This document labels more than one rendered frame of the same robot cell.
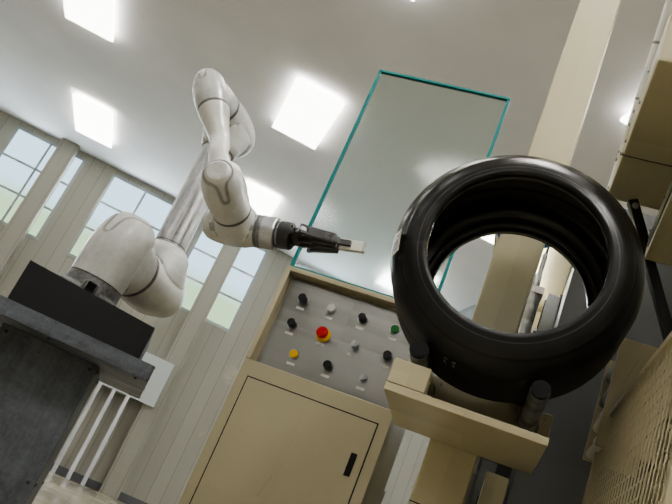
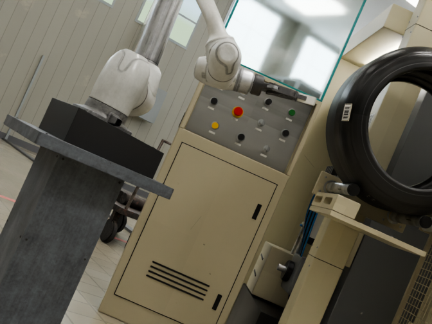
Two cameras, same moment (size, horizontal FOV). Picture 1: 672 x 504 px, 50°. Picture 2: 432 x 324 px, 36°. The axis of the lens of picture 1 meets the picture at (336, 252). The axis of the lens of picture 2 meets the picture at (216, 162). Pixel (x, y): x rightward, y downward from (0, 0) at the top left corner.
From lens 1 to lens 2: 1.12 m
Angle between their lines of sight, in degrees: 28
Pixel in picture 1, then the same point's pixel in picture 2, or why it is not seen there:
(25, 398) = (79, 205)
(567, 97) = not seen: outside the picture
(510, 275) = (397, 107)
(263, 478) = (195, 217)
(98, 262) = (117, 98)
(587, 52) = not seen: outside the picture
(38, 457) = (90, 243)
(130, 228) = (138, 69)
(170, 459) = not seen: outside the picture
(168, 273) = (152, 90)
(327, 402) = (242, 166)
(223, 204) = (226, 74)
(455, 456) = (346, 231)
